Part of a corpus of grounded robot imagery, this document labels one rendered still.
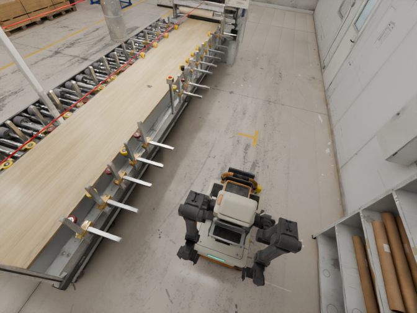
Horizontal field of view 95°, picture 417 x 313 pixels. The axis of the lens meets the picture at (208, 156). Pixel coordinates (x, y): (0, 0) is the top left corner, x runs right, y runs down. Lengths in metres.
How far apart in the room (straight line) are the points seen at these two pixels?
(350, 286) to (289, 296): 0.63
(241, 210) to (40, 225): 1.51
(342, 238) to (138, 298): 2.14
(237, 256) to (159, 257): 0.88
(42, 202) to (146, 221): 1.12
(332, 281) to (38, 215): 2.81
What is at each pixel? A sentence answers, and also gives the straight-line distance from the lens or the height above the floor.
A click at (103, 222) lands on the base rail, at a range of 2.00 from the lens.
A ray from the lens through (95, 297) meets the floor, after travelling 2.62.
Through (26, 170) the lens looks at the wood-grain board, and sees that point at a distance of 2.38.
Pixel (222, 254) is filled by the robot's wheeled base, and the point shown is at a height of 0.28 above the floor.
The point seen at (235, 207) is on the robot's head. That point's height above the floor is 1.37.
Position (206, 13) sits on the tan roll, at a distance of 5.37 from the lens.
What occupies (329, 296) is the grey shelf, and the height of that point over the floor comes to 0.14.
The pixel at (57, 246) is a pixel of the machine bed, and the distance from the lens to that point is 2.10.
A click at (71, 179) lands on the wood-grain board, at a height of 0.90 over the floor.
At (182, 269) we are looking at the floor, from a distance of 2.46.
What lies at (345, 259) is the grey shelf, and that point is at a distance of 2.41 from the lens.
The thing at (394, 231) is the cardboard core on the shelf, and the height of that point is 0.97.
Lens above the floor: 2.43
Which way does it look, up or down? 51 degrees down
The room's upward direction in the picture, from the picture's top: 6 degrees clockwise
